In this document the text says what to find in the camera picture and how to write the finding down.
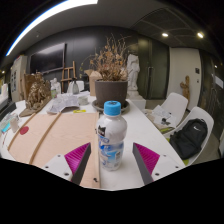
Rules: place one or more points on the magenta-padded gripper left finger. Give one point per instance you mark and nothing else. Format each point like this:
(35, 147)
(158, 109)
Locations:
(75, 160)

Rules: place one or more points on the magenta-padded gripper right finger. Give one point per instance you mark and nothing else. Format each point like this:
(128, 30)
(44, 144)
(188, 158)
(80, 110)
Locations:
(148, 160)

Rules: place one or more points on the white blue-capped drink bottle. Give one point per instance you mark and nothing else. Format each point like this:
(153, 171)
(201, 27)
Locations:
(111, 133)

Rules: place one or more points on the flattened tan cardboard sheet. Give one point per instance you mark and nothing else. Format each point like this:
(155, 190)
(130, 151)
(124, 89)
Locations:
(66, 133)

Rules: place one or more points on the pile of papers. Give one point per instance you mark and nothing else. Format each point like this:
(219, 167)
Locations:
(160, 118)

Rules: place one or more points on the black backpack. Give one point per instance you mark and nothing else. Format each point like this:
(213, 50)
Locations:
(188, 138)

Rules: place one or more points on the yellow marker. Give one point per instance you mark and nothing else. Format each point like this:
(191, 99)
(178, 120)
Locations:
(79, 111)

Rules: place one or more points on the flat round red coaster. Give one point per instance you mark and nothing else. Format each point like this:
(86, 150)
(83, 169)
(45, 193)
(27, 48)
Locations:
(24, 130)

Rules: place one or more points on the printed newspaper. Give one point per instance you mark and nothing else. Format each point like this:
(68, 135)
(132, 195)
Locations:
(65, 101)

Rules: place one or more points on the white plastic chair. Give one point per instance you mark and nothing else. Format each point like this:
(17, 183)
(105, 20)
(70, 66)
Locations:
(176, 101)
(203, 115)
(81, 86)

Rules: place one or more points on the small green-labelled bottle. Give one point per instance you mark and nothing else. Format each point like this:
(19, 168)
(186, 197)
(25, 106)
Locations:
(52, 92)

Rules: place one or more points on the grey spray bottle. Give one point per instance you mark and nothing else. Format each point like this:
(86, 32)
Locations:
(75, 88)

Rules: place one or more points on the white plaster bust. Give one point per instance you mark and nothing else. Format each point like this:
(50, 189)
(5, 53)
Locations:
(56, 86)

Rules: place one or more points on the dried plant in grey pot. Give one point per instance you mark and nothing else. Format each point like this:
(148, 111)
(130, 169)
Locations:
(111, 91)

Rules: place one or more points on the wooden easel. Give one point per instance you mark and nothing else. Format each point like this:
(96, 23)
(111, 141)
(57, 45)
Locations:
(68, 79)

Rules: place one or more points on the wooden figure sculpture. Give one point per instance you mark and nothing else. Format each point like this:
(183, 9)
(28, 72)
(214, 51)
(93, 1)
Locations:
(185, 87)

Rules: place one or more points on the large black box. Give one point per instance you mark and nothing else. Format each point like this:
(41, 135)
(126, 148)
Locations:
(6, 110)

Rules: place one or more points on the white plaster statue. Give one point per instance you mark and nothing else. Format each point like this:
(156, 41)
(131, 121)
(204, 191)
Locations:
(133, 71)

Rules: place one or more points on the dark glass double door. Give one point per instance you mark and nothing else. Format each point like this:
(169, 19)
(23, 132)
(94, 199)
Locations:
(156, 70)

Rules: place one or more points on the white cabinet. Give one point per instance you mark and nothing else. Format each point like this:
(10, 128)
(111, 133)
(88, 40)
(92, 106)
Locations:
(16, 78)

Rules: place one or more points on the recessed ceiling spotlights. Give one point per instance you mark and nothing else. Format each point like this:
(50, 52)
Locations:
(165, 34)

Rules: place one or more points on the small black wall switch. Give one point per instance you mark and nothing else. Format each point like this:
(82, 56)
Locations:
(197, 71)

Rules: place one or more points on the black wall-mounted screen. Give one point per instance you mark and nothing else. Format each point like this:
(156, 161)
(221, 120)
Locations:
(46, 58)

